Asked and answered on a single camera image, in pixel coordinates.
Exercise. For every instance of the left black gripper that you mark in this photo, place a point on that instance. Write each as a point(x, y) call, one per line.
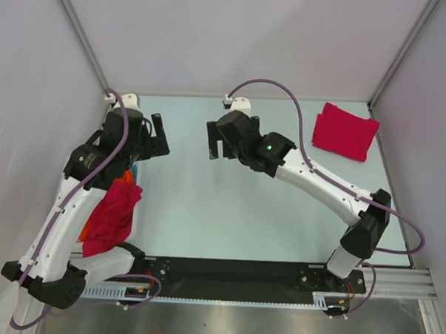
point(157, 146)

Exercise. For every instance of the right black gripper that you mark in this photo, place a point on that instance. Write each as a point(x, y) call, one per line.
point(214, 136)

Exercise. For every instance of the magenta t shirt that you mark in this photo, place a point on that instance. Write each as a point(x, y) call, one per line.
point(109, 217)
point(343, 133)

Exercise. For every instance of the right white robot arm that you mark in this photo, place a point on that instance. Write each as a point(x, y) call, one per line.
point(366, 214)

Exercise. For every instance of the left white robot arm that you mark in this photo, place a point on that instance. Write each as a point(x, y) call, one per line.
point(46, 270)

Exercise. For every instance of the teal t shirt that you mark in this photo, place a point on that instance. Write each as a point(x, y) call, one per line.
point(134, 172)

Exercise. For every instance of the orange t shirt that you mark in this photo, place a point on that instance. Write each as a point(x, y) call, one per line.
point(127, 178)

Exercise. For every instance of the folded magenta t shirt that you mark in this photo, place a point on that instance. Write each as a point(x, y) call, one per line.
point(343, 133)

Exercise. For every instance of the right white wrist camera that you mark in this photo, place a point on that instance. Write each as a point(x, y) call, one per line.
point(241, 104)

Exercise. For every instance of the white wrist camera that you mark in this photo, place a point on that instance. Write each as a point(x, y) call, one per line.
point(131, 101)
point(241, 104)

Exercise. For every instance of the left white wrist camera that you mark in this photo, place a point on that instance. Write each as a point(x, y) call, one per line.
point(131, 101)

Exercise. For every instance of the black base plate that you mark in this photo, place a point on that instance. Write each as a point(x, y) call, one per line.
point(248, 277)

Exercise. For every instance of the grey slotted cable duct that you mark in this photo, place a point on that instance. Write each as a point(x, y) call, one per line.
point(142, 292)

